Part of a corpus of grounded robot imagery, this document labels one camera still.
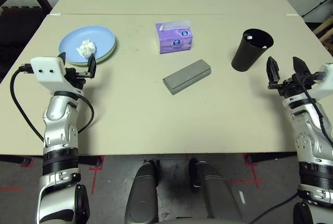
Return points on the white tissue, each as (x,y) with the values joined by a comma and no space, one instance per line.
(86,47)

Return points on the green plastic plate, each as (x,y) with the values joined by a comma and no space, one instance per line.
(106,56)

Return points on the blue plastic plate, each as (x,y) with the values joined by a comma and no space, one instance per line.
(75,37)

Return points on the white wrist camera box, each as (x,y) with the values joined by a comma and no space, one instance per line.
(323,83)
(49,76)

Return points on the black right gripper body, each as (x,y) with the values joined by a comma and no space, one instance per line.
(294,86)

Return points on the white floor tape strip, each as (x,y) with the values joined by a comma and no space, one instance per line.
(242,197)

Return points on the grey glasses case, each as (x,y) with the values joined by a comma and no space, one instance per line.
(187,77)

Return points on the grey robot waist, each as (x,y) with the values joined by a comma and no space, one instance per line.
(182,221)

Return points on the black plastic cup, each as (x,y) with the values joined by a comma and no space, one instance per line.
(247,55)

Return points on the grey robot left leg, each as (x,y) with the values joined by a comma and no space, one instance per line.
(143,192)

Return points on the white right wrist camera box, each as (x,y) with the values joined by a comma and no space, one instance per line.
(323,83)

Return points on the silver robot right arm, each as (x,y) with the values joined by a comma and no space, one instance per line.
(309,130)

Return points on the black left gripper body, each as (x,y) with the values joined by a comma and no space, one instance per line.
(75,78)

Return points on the black table foot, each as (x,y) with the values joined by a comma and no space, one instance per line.
(89,160)
(270,157)
(13,159)

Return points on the black foam mat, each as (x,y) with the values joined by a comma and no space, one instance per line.
(20,26)

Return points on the grey robot leg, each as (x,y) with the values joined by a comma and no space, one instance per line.
(143,192)
(216,195)

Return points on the purple tissue pack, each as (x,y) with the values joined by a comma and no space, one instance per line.
(174,43)

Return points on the grey robot right leg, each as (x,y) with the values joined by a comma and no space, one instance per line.
(216,195)

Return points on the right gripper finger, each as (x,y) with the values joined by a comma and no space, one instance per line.
(273,70)
(301,68)

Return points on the red floor tape mark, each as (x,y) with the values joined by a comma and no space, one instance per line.
(95,177)
(247,181)

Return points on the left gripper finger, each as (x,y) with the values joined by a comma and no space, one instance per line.
(62,57)
(92,65)

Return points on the wooden frame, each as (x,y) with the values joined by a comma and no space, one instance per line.
(325,26)

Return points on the white tape piece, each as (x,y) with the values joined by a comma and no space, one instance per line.
(292,14)
(54,14)

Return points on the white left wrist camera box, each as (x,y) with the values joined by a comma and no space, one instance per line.
(49,76)

